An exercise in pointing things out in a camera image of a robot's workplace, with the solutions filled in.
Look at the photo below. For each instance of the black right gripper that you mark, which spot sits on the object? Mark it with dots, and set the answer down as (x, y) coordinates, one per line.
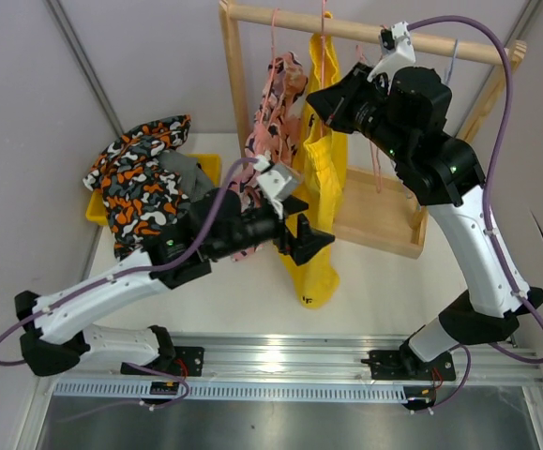
(334, 104)

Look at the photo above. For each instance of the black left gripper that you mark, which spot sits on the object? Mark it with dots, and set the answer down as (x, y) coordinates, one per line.
(309, 240)

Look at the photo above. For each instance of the yellow shorts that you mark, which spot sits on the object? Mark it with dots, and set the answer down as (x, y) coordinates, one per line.
(323, 165)

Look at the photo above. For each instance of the pink hanger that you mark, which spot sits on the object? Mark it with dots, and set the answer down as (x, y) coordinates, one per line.
(262, 126)
(316, 127)
(376, 165)

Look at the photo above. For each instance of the grey shorts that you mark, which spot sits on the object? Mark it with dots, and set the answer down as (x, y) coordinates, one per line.
(193, 180)

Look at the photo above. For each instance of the orange camouflage shorts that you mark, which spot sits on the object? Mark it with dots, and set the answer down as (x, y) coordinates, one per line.
(140, 197)

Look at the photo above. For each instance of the blue hanger with grey shorts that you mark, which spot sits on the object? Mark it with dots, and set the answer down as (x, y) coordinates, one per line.
(411, 197)

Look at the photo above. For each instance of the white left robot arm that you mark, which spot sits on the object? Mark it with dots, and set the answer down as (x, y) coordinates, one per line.
(60, 330)

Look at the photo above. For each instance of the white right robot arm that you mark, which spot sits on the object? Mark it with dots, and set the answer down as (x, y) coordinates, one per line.
(404, 117)

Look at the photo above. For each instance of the pink patterned shorts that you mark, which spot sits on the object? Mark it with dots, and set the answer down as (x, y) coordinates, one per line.
(289, 86)

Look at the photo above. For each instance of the wooden clothes rack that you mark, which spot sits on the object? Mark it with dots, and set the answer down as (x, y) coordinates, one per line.
(374, 212)

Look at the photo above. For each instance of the yellow plastic tray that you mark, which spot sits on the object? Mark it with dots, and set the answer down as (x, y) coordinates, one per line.
(211, 165)

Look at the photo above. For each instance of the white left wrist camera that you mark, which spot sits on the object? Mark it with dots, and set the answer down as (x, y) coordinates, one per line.
(276, 181)

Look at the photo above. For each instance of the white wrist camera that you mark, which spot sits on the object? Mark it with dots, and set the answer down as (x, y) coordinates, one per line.
(397, 51)
(276, 181)

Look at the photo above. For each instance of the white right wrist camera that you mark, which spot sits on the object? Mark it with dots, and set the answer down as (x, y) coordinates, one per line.
(397, 51)

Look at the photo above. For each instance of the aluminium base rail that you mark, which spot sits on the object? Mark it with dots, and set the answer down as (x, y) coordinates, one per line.
(297, 368)

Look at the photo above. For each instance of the aluminium corner post right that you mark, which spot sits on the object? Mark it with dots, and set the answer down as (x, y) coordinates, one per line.
(524, 21)

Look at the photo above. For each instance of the aluminium corner post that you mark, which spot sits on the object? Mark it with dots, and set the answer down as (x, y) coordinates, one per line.
(74, 43)
(524, 21)

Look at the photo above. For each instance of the aluminium corner post left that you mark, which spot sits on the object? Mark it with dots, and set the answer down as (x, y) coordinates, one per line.
(74, 43)

